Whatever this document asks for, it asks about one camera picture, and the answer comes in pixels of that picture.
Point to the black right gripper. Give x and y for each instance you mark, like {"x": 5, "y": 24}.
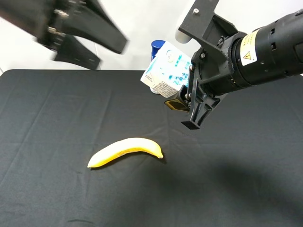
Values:
{"x": 212, "y": 74}

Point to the yellow banana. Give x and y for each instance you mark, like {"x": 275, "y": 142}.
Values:
{"x": 123, "y": 147}

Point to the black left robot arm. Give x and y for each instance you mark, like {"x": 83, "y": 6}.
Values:
{"x": 23, "y": 14}

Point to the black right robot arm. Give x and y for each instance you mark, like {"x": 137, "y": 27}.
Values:
{"x": 271, "y": 52}

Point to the black tablecloth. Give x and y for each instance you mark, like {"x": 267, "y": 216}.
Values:
{"x": 98, "y": 149}

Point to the white blue milk carton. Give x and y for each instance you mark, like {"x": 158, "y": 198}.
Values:
{"x": 168, "y": 71}

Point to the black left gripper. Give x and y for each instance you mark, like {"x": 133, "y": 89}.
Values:
{"x": 86, "y": 19}

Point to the blue capped white bottle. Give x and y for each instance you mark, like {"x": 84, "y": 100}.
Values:
{"x": 156, "y": 45}

